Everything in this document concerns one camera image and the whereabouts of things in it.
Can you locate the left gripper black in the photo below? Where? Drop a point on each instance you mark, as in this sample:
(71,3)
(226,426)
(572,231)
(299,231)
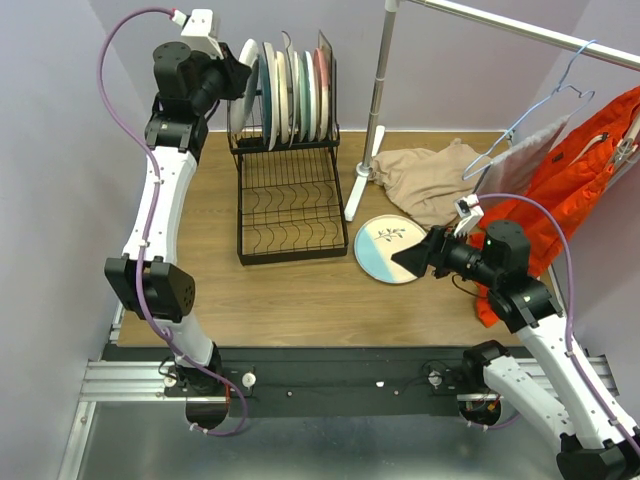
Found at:
(234,71)

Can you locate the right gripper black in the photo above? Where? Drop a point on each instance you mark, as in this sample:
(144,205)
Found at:
(436,252)

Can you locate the white blue striped plate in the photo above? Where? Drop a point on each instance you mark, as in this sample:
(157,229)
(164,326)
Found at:
(241,109)

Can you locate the cream blue leaf plate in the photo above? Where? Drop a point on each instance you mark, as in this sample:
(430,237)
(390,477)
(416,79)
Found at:
(381,237)

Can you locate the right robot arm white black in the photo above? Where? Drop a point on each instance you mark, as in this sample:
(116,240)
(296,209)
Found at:
(591,434)

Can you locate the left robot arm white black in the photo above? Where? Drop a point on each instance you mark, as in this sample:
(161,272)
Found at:
(145,277)

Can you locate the silver clothes rack stand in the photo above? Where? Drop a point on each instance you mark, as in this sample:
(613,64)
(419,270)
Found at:
(375,131)

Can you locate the teal scalloped plate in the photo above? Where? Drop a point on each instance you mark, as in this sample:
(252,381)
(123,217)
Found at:
(265,98)

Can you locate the large white black-rimmed plate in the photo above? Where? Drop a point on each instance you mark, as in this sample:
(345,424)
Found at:
(271,59)

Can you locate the beige cloth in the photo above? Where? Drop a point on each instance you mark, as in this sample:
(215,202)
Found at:
(425,184)

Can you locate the mint green plate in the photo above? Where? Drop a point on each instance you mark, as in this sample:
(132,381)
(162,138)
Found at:
(304,98)

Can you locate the pink plate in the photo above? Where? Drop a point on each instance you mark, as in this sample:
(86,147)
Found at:
(322,82)

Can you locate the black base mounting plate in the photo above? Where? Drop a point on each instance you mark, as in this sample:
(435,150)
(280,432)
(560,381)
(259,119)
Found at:
(349,381)

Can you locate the grey cloth on hanger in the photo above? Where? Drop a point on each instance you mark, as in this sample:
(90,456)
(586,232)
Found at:
(512,171)

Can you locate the orange garment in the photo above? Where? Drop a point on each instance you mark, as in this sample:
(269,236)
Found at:
(569,182)

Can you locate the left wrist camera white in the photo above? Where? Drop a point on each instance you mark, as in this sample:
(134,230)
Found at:
(199,30)

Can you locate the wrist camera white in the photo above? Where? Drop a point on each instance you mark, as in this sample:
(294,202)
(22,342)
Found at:
(469,213)
(199,30)

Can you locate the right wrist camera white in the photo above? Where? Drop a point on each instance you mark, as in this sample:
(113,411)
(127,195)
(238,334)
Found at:
(469,213)

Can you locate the black wire dish rack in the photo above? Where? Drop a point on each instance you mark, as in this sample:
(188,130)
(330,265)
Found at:
(289,200)

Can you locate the aluminium rail frame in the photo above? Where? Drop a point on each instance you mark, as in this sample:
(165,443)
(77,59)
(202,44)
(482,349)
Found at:
(144,425)

